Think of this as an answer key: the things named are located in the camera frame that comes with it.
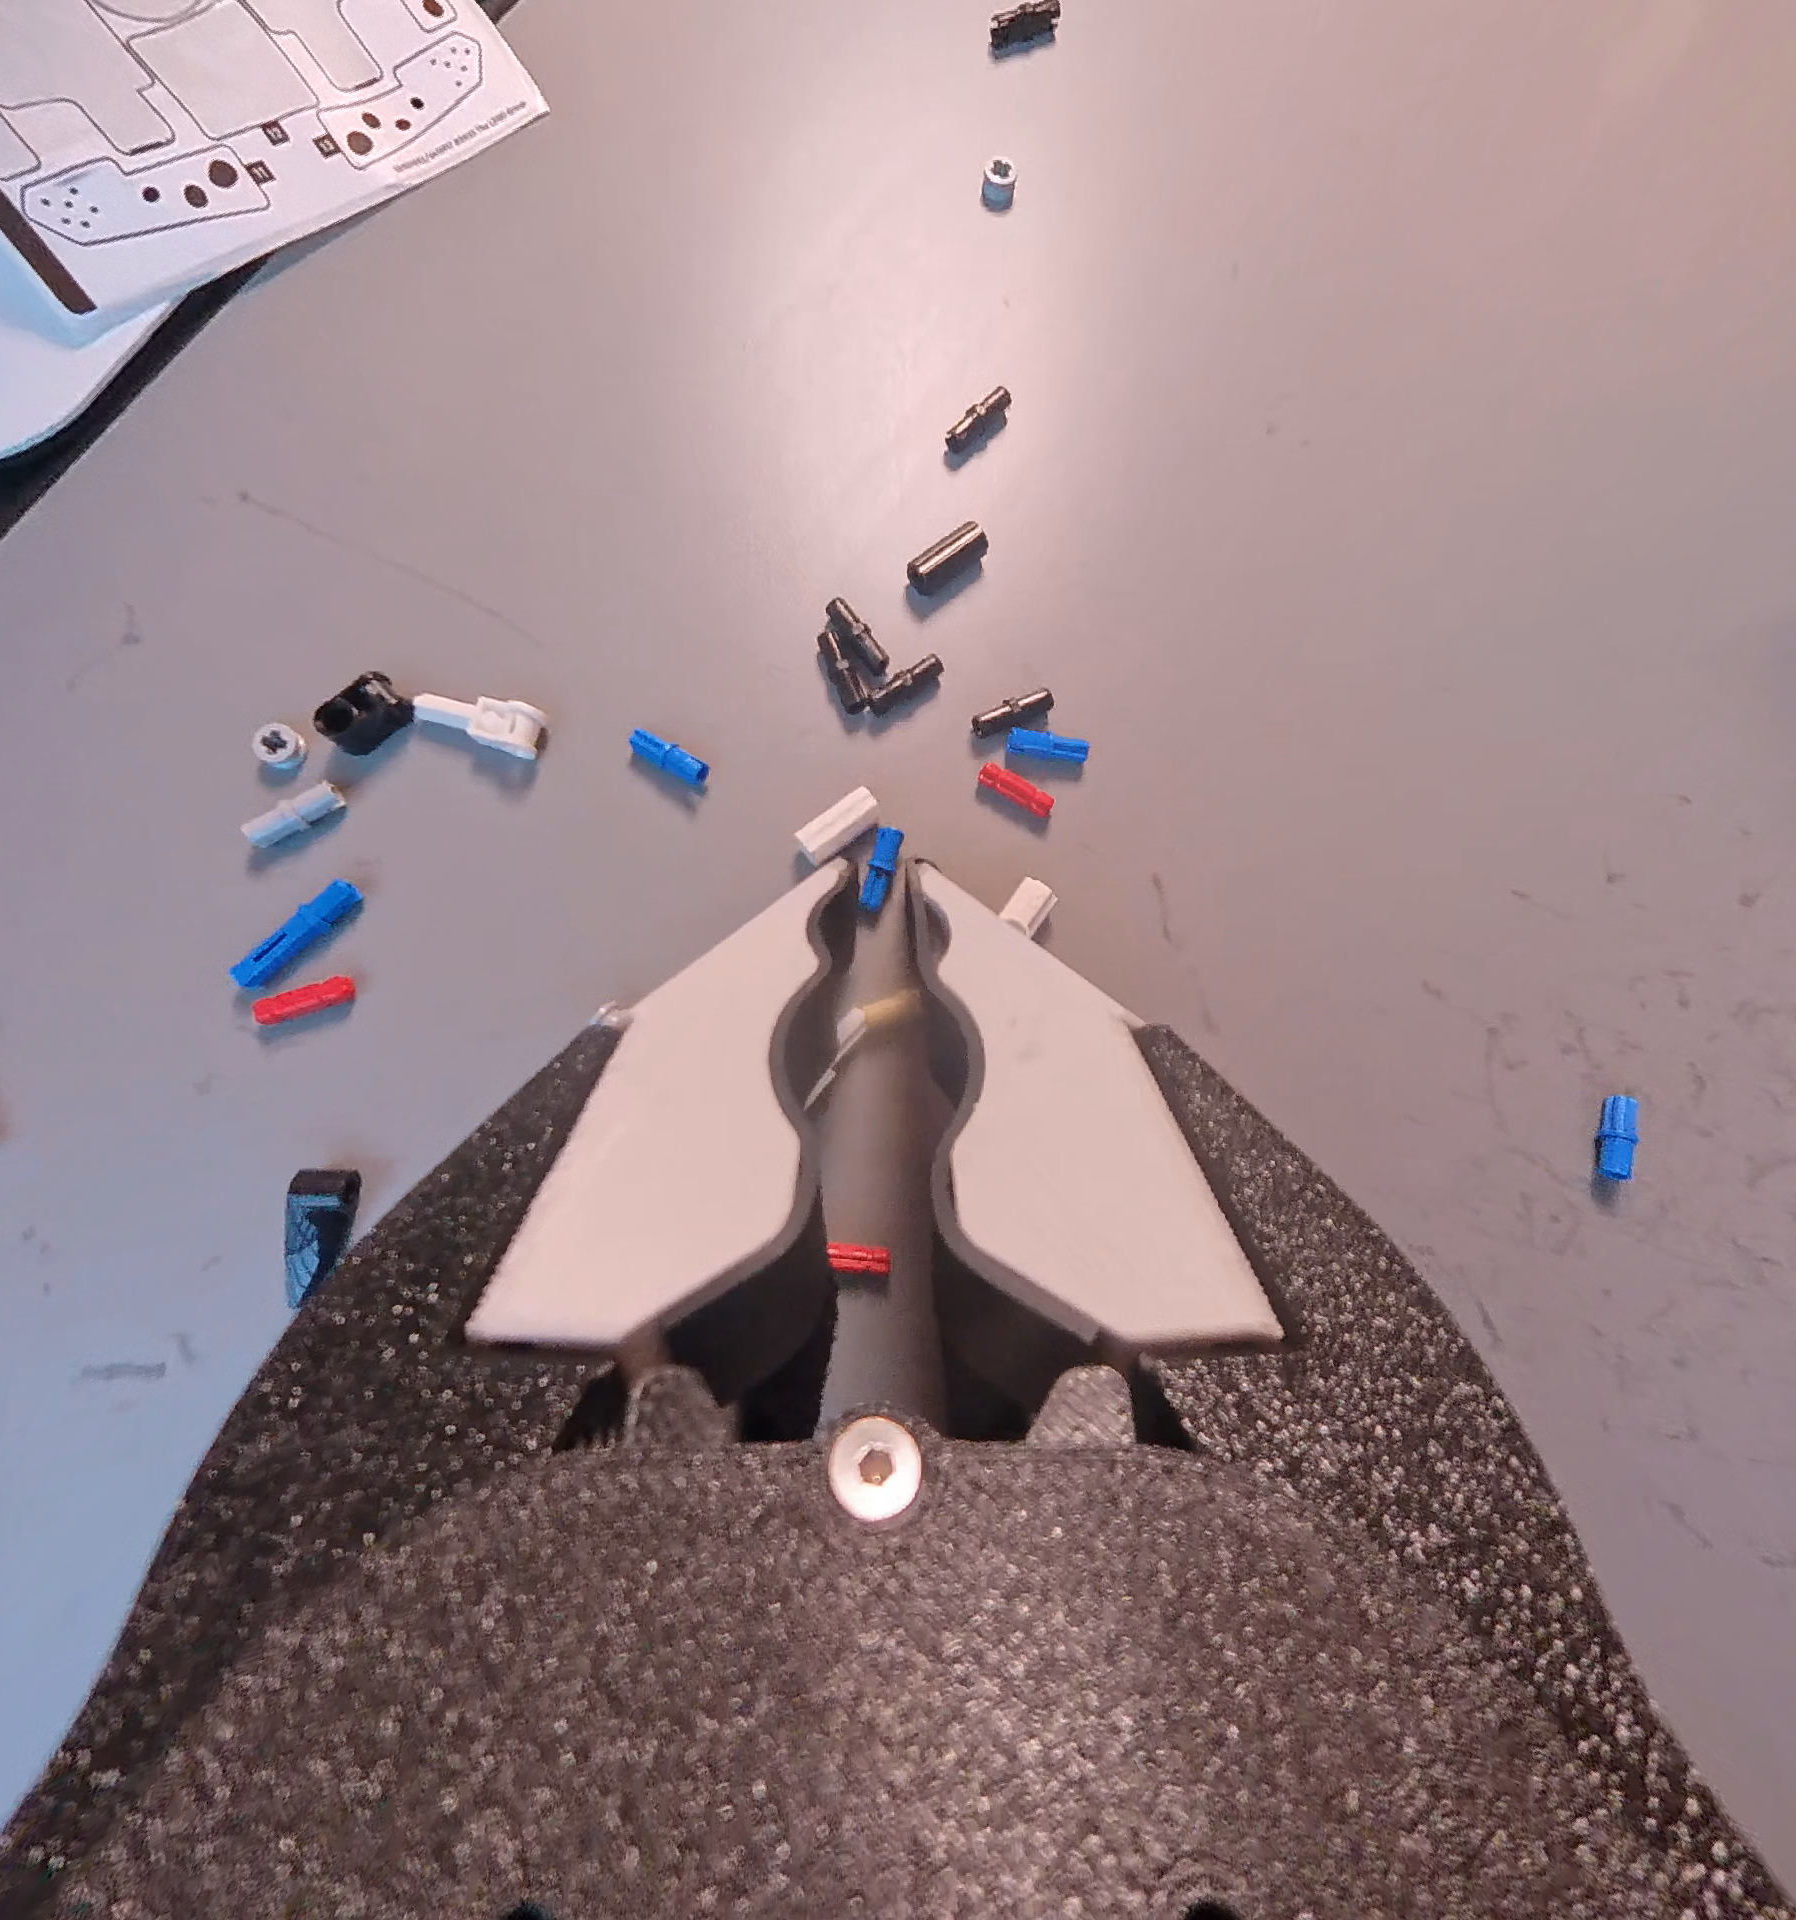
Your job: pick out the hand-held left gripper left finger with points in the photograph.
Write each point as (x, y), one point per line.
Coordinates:
(673, 1156)

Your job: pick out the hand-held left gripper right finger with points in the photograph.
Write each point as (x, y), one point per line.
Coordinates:
(1094, 1156)

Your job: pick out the grey desk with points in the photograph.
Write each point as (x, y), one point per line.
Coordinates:
(1379, 601)

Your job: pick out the scattered small building pieces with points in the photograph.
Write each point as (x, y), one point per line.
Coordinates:
(299, 937)

